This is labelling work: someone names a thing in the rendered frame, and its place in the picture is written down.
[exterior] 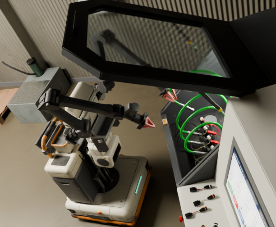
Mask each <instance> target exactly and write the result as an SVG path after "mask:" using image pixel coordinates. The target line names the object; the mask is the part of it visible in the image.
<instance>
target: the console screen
mask: <svg viewBox="0 0 276 227"><path fill-rule="evenodd" d="M223 184H224V187H225V190H226V193H227V195H228V198H229V201H230V204H231V207H232V209H233V212H234V215H235V218H236V220H237V223H238V226H239V227H275V226H274V224H273V222H272V219H271V217H270V215H269V213H268V210H267V209H266V206H265V204H264V202H263V200H262V197H261V195H260V193H259V191H258V188H257V186H256V184H255V182H254V180H253V177H252V175H251V173H250V171H249V168H248V167H247V164H246V162H245V160H244V158H243V155H242V153H241V151H240V149H239V146H238V144H237V142H236V140H235V137H233V140H232V144H231V149H230V155H229V159H228V164H227V168H226V173H225V179H224V183H223Z"/></svg>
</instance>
